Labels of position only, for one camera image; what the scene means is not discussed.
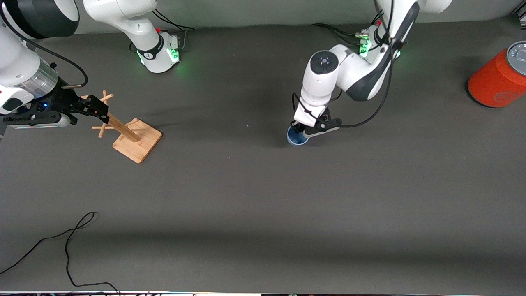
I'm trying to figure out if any light blue cup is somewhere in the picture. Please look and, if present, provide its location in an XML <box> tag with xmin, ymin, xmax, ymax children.
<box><xmin>286</xmin><ymin>125</ymin><xmax>310</xmax><ymax>146</ymax></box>

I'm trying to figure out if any wooden mug tree stand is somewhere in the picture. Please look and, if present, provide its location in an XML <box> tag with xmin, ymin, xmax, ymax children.
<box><xmin>62</xmin><ymin>84</ymin><xmax>163</xmax><ymax>164</ymax></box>

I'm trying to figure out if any orange can with silver lid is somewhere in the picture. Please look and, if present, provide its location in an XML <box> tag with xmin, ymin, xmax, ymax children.
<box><xmin>466</xmin><ymin>41</ymin><xmax>526</xmax><ymax>108</ymax></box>

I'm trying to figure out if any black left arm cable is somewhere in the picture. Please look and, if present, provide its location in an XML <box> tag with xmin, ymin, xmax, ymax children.
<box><xmin>292</xmin><ymin>0</ymin><xmax>420</xmax><ymax>129</ymax></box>

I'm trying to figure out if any black left base cable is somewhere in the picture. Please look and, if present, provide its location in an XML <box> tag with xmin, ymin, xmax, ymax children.
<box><xmin>310</xmin><ymin>23</ymin><xmax>365</xmax><ymax>46</ymax></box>

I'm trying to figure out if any black base cable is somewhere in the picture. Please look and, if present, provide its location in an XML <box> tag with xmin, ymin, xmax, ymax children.
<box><xmin>151</xmin><ymin>8</ymin><xmax>196</xmax><ymax>52</ymax></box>
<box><xmin>310</xmin><ymin>23</ymin><xmax>365</xmax><ymax>46</ymax></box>

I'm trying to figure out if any black right base cable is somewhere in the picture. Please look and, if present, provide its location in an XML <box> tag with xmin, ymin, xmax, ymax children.
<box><xmin>151</xmin><ymin>8</ymin><xmax>196</xmax><ymax>52</ymax></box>

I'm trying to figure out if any thin black table cable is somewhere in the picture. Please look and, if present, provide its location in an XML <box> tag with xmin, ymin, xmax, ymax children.
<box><xmin>0</xmin><ymin>212</ymin><xmax>120</xmax><ymax>295</ymax></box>

